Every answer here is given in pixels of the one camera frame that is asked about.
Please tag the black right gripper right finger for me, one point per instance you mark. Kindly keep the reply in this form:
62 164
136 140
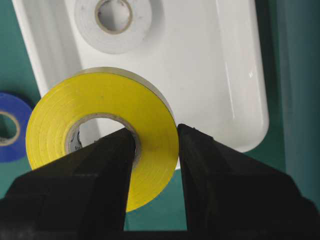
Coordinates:
231 196

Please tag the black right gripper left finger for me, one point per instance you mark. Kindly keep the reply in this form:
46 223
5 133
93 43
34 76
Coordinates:
81 196

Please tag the white tape roll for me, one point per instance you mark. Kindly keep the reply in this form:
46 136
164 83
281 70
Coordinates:
113 26

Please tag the blue tape roll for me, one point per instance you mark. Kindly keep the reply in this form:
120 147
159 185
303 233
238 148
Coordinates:
14 117

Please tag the white plastic tray case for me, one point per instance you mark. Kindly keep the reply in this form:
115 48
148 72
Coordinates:
203 56

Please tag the yellow tape roll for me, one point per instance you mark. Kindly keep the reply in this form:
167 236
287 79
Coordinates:
116 94

